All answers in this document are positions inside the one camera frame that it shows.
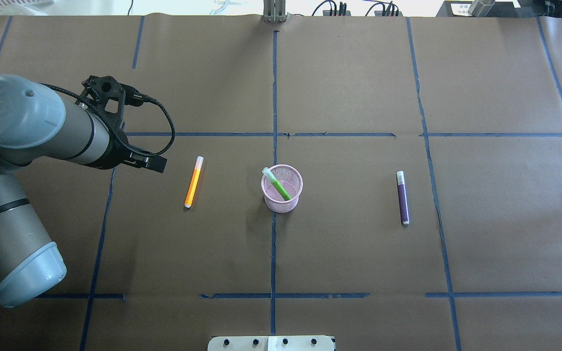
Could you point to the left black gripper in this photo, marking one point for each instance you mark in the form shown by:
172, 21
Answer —
113, 155

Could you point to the orange marker pen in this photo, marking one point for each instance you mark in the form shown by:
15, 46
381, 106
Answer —
194, 180

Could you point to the green marker pen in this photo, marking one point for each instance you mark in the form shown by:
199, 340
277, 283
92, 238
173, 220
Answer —
276, 184

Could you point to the purple marker pen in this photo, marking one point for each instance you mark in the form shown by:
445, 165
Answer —
403, 199

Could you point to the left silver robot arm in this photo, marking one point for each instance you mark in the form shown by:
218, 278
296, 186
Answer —
41, 120

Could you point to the far relay connector block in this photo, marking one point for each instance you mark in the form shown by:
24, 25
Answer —
332, 8

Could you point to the relay connector block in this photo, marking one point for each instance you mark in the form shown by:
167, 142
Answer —
332, 8
383, 8

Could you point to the red white plastic basket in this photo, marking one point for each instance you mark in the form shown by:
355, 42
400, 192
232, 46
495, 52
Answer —
8, 4

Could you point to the near relay connector block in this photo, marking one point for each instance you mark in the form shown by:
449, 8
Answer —
383, 8

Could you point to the metal cup on black box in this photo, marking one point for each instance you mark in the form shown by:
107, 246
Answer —
480, 8

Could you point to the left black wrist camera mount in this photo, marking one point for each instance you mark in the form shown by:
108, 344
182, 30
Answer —
109, 97

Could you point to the aluminium frame post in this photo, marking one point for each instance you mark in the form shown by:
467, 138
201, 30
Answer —
274, 11

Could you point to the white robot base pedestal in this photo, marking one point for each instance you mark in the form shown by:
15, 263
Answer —
273, 343

